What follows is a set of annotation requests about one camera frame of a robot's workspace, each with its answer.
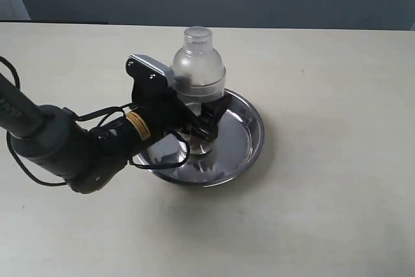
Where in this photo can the clear plastic shaker bottle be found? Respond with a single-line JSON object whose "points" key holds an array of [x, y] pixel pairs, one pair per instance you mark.
{"points": [[199, 72]]}

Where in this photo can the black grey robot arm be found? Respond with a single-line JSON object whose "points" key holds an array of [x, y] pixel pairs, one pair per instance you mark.
{"points": [[85, 152]]}

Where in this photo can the round stainless steel tray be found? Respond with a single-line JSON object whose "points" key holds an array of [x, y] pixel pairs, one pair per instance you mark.
{"points": [[239, 144]]}

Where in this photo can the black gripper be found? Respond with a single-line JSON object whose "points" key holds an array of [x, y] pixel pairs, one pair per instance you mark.
{"points": [[157, 111]]}

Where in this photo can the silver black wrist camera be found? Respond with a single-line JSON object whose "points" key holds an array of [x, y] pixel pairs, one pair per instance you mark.
{"points": [[148, 73]]}

